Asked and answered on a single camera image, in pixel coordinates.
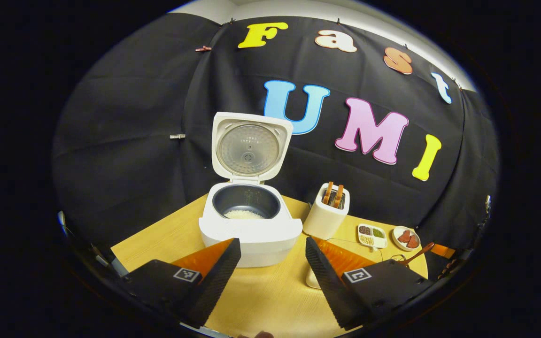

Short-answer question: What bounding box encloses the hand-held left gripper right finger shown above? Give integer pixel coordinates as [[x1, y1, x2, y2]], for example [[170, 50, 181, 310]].
[[305, 236, 435, 330]]

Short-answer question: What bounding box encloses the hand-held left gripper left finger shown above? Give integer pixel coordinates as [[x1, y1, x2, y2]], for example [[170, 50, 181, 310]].
[[123, 238, 242, 329]]

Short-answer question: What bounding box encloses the brown wooden spoon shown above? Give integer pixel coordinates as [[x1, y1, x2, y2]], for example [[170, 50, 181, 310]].
[[400, 242, 435, 267]]

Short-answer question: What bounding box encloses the white rice cooker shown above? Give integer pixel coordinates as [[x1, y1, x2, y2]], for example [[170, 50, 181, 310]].
[[199, 112, 303, 268]]

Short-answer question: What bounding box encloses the white round plate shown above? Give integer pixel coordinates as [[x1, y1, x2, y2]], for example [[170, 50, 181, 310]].
[[391, 226, 421, 252]]

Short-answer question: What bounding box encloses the white toaster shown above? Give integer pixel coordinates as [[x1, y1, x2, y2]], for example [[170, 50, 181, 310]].
[[302, 182, 351, 240]]

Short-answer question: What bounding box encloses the white divided grain dish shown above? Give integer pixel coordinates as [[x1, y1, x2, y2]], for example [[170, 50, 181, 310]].
[[357, 224, 388, 249]]

